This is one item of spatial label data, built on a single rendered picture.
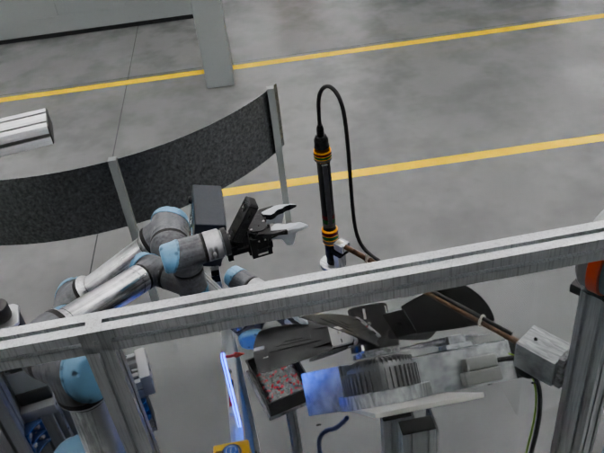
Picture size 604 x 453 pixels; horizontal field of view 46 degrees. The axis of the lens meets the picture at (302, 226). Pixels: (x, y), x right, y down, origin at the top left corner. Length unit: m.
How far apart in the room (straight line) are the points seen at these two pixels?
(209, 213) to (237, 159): 1.40
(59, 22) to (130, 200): 4.55
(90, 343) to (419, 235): 3.48
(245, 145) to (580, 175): 2.23
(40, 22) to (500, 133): 4.92
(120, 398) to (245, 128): 2.92
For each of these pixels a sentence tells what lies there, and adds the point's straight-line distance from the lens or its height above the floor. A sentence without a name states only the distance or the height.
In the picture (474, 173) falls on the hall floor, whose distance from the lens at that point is 4.91.
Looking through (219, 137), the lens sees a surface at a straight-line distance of 3.81.
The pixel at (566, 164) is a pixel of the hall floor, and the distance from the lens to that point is 5.06.
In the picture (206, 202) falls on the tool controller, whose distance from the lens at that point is 2.62.
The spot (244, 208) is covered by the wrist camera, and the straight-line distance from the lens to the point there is 1.71.
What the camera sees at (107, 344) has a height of 2.02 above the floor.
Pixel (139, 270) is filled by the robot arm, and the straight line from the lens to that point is 1.83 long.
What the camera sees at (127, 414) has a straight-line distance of 1.14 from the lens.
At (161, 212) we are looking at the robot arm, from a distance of 2.21.
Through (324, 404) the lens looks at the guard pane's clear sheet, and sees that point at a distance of 1.18.
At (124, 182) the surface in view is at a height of 0.81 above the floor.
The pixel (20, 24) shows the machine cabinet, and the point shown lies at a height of 0.19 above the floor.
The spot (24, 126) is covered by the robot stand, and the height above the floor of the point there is 2.03.
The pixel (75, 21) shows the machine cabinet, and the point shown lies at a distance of 8.06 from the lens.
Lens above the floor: 2.71
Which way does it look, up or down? 37 degrees down
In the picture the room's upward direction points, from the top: 7 degrees counter-clockwise
